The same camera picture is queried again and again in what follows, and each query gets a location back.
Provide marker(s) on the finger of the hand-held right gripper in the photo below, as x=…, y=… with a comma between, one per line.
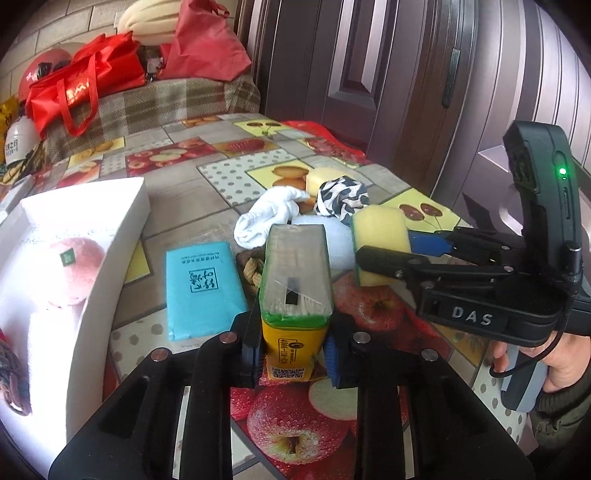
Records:
x=383, y=263
x=429, y=243

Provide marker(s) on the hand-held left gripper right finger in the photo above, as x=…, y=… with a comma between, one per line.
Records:
x=334, y=369

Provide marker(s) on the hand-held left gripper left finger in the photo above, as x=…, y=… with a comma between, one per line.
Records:
x=249, y=364

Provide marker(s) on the yellow green scrub sponge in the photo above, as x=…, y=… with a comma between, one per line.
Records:
x=378, y=228

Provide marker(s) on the yellow tissue box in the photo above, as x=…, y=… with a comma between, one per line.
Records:
x=295, y=286

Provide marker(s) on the yellow hexagonal sponge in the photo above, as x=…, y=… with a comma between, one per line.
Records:
x=321, y=177

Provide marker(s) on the white sock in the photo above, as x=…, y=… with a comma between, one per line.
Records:
x=268, y=217

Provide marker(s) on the white cardboard box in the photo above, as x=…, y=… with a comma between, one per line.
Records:
x=106, y=286

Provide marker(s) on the person's right forearm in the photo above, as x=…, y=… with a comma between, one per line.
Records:
x=563, y=413

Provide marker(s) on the person's right hand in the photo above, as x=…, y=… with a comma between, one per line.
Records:
x=568, y=364

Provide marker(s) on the cow print cloth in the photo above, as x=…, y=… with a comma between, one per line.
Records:
x=341, y=196

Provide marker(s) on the blue tissue pack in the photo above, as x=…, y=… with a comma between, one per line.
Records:
x=203, y=295

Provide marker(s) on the fruit printed tablecloth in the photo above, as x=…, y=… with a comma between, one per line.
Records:
x=184, y=203

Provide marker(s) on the pink plush ball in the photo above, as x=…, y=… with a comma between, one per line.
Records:
x=78, y=277

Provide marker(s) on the multicolour yarn bundle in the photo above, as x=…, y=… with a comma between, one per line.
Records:
x=11, y=374

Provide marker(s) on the plaid blanket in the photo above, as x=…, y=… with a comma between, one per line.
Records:
x=161, y=104

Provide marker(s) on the red cloth bag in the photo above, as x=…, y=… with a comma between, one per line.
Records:
x=203, y=46

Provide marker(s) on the white jug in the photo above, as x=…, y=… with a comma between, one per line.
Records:
x=21, y=141

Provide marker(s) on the shiny red tote bag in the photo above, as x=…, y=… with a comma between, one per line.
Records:
x=92, y=78

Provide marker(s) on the yellow plastic bag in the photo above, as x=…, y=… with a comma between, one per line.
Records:
x=9, y=113

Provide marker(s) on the red helmet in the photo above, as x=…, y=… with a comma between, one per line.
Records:
x=41, y=67

